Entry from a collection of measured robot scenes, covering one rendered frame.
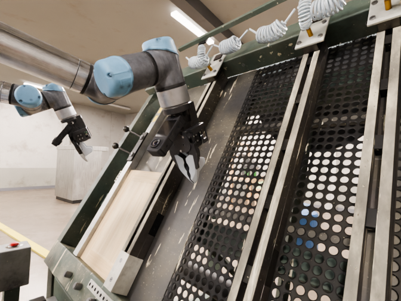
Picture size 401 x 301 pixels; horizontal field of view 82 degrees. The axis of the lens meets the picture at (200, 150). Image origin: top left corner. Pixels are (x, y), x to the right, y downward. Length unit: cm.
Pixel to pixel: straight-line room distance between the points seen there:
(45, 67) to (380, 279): 74
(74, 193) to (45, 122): 513
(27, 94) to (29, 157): 1111
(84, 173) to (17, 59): 753
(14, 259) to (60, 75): 106
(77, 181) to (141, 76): 756
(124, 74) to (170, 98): 12
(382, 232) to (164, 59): 55
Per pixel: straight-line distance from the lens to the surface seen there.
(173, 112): 56
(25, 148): 1206
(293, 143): 72
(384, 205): 59
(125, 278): 97
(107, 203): 134
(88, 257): 129
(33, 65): 60
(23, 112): 116
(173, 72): 55
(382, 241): 57
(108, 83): 49
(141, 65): 51
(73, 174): 794
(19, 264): 149
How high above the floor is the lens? 137
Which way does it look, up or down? 3 degrees up
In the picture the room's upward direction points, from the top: 2 degrees clockwise
